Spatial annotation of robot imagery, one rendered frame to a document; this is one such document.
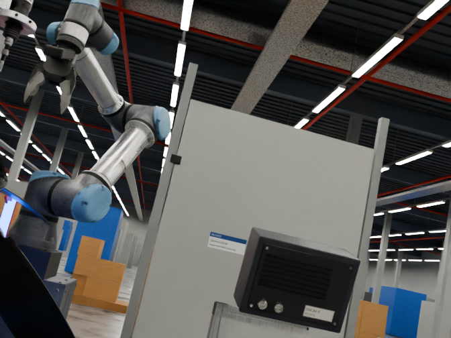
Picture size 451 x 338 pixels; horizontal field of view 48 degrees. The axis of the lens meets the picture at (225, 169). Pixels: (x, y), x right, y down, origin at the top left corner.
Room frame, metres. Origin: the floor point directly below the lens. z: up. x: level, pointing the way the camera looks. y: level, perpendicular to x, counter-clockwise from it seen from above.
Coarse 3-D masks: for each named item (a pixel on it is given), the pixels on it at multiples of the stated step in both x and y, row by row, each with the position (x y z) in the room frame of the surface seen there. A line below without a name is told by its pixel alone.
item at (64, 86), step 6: (60, 84) 1.28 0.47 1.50; (66, 84) 1.28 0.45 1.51; (60, 90) 1.28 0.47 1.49; (66, 90) 1.28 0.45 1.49; (60, 96) 1.27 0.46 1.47; (66, 96) 1.28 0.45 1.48; (60, 102) 1.27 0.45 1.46; (66, 102) 1.28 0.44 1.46; (60, 108) 1.28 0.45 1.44; (60, 114) 1.29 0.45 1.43
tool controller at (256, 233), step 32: (256, 256) 1.20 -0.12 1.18; (288, 256) 1.21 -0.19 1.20; (320, 256) 1.22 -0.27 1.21; (352, 256) 1.24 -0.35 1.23; (256, 288) 1.22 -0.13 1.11; (288, 288) 1.23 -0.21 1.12; (320, 288) 1.23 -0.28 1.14; (352, 288) 1.25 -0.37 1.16; (288, 320) 1.26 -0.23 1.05; (320, 320) 1.26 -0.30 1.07
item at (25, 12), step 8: (16, 0) 0.81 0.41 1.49; (24, 0) 0.81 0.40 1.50; (32, 0) 0.82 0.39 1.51; (16, 8) 0.81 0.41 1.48; (24, 8) 0.82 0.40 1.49; (8, 24) 0.81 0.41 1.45; (16, 24) 0.81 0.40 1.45; (8, 32) 0.81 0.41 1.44; (16, 32) 0.82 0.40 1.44; (16, 40) 0.83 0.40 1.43
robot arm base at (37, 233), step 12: (24, 216) 1.53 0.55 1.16; (36, 216) 1.52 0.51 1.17; (48, 216) 1.54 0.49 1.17; (12, 228) 1.53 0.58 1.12; (24, 228) 1.51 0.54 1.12; (36, 228) 1.52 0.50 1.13; (48, 228) 1.55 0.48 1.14; (24, 240) 1.50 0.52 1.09; (36, 240) 1.51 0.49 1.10; (48, 240) 1.55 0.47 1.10
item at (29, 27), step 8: (0, 0) 0.79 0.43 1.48; (8, 0) 0.80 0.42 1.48; (0, 8) 0.79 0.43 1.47; (8, 8) 0.80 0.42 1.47; (0, 16) 0.80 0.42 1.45; (8, 16) 0.79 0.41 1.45; (16, 16) 0.79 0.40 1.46; (24, 16) 0.80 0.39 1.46; (0, 24) 0.83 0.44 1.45; (24, 24) 0.81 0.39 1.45; (32, 24) 0.82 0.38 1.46; (24, 32) 0.85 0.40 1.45; (32, 32) 0.84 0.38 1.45
